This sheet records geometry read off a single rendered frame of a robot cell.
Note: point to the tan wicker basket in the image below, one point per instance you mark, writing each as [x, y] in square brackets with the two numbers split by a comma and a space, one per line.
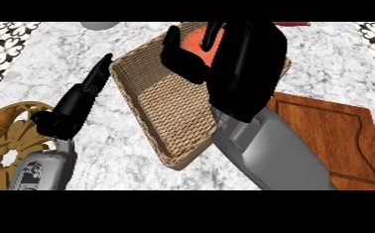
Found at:
[168, 111]

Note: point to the black white patterned cloth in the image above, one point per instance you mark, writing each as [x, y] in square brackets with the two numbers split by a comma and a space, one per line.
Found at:
[366, 32]
[13, 43]

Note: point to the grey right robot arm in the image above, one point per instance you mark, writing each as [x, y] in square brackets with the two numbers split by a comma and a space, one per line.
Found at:
[268, 154]

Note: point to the brown wooden cutting board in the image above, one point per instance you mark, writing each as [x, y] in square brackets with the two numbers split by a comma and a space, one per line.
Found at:
[326, 141]

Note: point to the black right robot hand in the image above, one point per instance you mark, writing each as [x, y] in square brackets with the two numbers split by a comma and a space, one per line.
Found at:
[248, 71]

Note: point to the grey round object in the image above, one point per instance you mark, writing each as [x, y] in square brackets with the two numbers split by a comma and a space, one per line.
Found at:
[99, 25]

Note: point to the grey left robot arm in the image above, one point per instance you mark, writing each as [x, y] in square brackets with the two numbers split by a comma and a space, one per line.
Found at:
[45, 169]

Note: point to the orange squash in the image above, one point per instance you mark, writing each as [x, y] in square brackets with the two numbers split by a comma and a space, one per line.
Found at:
[206, 47]

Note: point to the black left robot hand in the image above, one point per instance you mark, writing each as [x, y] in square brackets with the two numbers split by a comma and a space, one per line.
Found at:
[72, 111]

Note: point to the red flat object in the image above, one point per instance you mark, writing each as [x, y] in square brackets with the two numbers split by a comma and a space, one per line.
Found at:
[290, 23]

